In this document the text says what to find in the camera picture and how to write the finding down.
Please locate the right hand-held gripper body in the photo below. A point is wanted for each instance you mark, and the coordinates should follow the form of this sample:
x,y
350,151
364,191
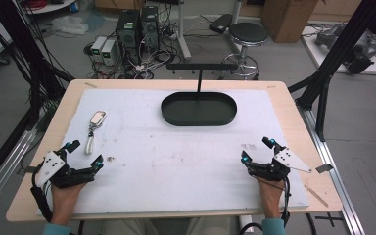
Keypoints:
x,y
279,167

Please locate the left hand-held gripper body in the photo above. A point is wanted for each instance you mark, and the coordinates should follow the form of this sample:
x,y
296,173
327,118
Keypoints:
x,y
50,166

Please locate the black key rack with tray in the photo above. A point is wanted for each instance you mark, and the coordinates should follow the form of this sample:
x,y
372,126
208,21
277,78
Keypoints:
x,y
198,109

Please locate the person's right hand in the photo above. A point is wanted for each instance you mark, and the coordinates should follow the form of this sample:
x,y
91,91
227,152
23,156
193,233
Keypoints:
x,y
271,197

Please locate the person's left hand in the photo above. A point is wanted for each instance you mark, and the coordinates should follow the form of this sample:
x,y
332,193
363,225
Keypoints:
x,y
66,199

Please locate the small metal bit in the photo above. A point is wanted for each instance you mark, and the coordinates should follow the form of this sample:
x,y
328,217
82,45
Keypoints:
x,y
110,159

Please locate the black tape piece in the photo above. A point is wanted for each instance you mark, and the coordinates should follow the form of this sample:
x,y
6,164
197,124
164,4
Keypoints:
x,y
324,168

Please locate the thin wooden stick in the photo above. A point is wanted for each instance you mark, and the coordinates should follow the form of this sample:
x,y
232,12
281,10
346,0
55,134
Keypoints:
x,y
316,195

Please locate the white foam mat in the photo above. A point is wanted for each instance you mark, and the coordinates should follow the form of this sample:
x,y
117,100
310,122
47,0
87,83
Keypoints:
x,y
176,163

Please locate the white bench power supply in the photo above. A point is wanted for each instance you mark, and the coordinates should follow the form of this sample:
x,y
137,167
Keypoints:
x,y
108,52
98,47

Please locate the black round stool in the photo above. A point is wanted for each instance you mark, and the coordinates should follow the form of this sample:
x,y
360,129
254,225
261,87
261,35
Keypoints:
x,y
247,36

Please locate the clear plastic bag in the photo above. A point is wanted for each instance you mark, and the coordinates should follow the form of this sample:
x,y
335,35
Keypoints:
x,y
69,24

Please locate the grey robot part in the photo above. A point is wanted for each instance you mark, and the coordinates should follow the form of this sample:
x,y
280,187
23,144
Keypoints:
x,y
329,34

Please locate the brown cardboard box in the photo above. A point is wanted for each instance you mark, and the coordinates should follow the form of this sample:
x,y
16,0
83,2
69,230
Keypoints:
x,y
287,19

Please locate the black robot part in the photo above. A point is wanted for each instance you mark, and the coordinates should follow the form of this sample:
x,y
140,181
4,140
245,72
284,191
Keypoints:
x,y
360,57

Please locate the black computer tower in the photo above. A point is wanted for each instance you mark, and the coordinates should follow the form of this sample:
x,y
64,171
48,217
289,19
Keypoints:
x,y
150,26
128,32

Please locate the white desk leg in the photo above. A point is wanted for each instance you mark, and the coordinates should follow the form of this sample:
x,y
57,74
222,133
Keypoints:
x,y
183,32

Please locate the round white table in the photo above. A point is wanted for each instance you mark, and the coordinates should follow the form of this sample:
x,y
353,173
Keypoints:
x,y
50,6

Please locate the aluminium rail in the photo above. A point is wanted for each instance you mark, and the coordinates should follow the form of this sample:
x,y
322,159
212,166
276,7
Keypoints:
x,y
336,182
3,169

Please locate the black metal frame post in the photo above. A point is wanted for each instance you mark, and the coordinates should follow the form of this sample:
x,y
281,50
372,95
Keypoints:
x,y
23,49
336,55

